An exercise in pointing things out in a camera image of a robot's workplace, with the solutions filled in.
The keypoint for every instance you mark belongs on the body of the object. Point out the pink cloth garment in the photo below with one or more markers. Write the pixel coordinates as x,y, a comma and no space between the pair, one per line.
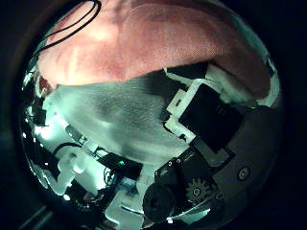
153,41

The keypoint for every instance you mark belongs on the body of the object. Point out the black box with green light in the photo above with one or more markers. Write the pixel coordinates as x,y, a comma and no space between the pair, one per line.
120,164

